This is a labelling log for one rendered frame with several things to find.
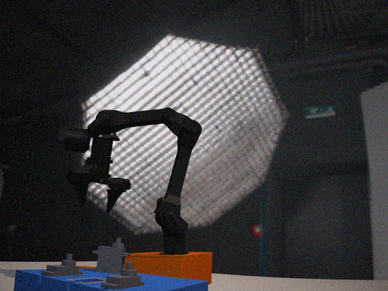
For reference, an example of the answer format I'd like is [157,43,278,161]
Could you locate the grey micro servo with orange cable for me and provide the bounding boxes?
[79,238,130,274]

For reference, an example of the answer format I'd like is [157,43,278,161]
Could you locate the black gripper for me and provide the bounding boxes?
[66,154,131,214]

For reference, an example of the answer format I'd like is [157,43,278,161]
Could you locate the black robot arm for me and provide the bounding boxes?
[64,107,202,255]

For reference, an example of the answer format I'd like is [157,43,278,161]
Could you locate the blue flat deck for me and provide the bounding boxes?
[14,253,209,291]

